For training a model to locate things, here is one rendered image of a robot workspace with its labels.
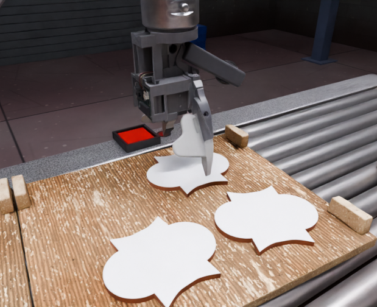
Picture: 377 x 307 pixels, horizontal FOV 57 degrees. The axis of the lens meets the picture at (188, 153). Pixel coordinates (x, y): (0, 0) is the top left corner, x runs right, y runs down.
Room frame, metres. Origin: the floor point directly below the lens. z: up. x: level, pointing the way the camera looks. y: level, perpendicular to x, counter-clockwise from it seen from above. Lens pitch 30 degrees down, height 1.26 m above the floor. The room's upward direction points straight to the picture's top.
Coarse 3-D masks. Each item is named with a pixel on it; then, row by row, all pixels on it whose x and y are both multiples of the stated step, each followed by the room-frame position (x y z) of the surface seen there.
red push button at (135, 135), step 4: (140, 128) 0.68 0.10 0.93; (124, 132) 0.66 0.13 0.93; (128, 132) 0.66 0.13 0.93; (132, 132) 0.66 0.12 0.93; (136, 132) 0.66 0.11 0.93; (140, 132) 0.66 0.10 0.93; (144, 132) 0.66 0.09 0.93; (148, 132) 0.66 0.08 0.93; (124, 136) 0.64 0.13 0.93; (128, 136) 0.64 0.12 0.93; (132, 136) 0.64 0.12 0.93; (136, 136) 0.64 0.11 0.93; (140, 136) 0.64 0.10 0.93; (144, 136) 0.64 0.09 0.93; (148, 136) 0.64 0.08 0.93; (152, 136) 0.64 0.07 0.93; (124, 140) 0.63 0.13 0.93; (128, 140) 0.63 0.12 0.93; (132, 140) 0.63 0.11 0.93; (136, 140) 0.63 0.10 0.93; (140, 140) 0.63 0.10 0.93
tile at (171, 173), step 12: (168, 156) 0.54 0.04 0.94; (216, 156) 0.54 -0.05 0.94; (156, 168) 0.50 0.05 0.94; (168, 168) 0.50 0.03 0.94; (180, 168) 0.50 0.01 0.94; (192, 168) 0.50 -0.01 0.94; (216, 168) 0.50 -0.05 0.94; (228, 168) 0.51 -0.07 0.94; (156, 180) 0.46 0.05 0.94; (168, 180) 0.46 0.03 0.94; (180, 180) 0.46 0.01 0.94; (192, 180) 0.46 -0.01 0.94; (204, 180) 0.46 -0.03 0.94; (216, 180) 0.46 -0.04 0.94; (192, 192) 0.44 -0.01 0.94
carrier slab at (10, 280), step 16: (0, 224) 0.37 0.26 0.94; (16, 224) 0.37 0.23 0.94; (0, 240) 0.34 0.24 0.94; (16, 240) 0.34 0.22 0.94; (0, 256) 0.31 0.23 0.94; (16, 256) 0.31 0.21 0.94; (0, 272) 0.28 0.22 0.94; (16, 272) 0.28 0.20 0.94; (0, 288) 0.26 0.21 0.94; (16, 288) 0.26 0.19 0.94; (0, 304) 0.24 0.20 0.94; (16, 304) 0.24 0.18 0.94
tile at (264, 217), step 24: (264, 192) 0.43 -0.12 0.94; (216, 216) 0.37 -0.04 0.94; (240, 216) 0.37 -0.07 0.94; (264, 216) 0.37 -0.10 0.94; (288, 216) 0.37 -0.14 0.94; (312, 216) 0.37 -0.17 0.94; (240, 240) 0.33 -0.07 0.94; (264, 240) 0.33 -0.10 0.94; (288, 240) 0.33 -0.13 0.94; (312, 240) 0.33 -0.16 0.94
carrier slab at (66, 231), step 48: (48, 192) 0.44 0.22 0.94; (96, 192) 0.44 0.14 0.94; (144, 192) 0.44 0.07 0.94; (240, 192) 0.44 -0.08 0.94; (288, 192) 0.44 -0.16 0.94; (48, 240) 0.34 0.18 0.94; (96, 240) 0.34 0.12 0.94; (336, 240) 0.34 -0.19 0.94; (48, 288) 0.26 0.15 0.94; (96, 288) 0.26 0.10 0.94; (192, 288) 0.26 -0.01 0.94; (240, 288) 0.26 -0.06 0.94; (288, 288) 0.27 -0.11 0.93
